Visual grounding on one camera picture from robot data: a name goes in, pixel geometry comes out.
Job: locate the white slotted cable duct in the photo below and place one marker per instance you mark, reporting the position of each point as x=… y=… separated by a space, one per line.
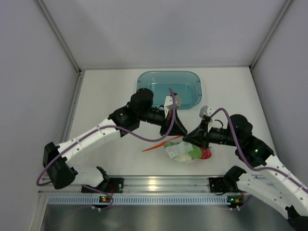
x=139 y=200

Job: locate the aluminium rail frame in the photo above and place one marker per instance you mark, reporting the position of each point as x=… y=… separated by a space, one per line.
x=154 y=184

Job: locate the pale green fake cabbage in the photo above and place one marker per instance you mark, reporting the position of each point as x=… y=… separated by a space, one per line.
x=184 y=158

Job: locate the green fake vegetable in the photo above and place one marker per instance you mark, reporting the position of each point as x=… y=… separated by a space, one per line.
x=194 y=152

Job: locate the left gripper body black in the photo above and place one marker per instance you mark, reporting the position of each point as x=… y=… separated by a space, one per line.
x=156 y=116

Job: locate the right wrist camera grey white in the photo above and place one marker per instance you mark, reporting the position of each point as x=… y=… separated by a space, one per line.
x=205 y=114

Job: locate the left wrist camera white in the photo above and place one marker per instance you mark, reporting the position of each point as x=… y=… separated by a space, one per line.
x=168 y=105

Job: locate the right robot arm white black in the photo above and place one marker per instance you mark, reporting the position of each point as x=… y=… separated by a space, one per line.
x=286 y=194

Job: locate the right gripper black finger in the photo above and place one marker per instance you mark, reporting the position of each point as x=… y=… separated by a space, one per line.
x=197 y=140
x=200 y=131

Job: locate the red fake food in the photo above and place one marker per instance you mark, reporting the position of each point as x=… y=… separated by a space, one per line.
x=206 y=153

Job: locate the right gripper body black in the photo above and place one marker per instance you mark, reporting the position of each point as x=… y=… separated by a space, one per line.
x=220 y=135

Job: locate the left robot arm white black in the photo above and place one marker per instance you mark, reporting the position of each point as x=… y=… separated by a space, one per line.
x=60 y=161

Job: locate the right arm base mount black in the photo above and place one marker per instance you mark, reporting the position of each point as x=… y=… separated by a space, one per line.
x=222 y=185

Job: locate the clear zip bag orange seal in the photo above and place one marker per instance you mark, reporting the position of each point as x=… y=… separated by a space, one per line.
x=171 y=147

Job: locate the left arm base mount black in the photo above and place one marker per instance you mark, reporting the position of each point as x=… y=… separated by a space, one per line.
x=112 y=185

